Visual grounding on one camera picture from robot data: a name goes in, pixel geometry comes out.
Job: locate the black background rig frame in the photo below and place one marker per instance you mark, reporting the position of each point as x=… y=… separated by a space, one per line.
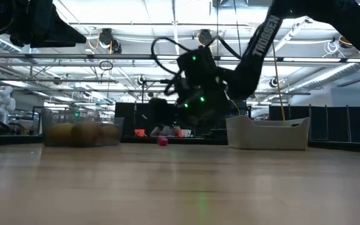
x=152 y=81

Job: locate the white cup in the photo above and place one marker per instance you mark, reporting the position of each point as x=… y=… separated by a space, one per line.
x=187 y=133

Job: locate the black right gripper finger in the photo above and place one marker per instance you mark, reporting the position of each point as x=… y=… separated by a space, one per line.
x=171 y=114
x=157 y=112

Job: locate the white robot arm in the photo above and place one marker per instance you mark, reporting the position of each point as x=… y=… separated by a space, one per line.
x=3 y=100

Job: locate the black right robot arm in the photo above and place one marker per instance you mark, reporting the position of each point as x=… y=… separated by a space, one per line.
x=261 y=47

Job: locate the orange-red box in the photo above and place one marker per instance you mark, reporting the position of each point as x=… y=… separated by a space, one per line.
x=139 y=133

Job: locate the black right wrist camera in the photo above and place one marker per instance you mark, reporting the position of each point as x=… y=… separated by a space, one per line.
x=198 y=67

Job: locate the grey plastic tub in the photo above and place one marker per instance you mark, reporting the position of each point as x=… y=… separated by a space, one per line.
x=261 y=134

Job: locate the person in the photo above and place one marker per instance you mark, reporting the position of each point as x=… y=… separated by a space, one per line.
x=167 y=131

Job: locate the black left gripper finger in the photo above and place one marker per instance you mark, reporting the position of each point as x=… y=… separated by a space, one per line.
x=55 y=32

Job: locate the overhead light bar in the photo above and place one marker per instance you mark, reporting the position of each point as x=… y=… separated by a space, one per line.
x=120 y=57

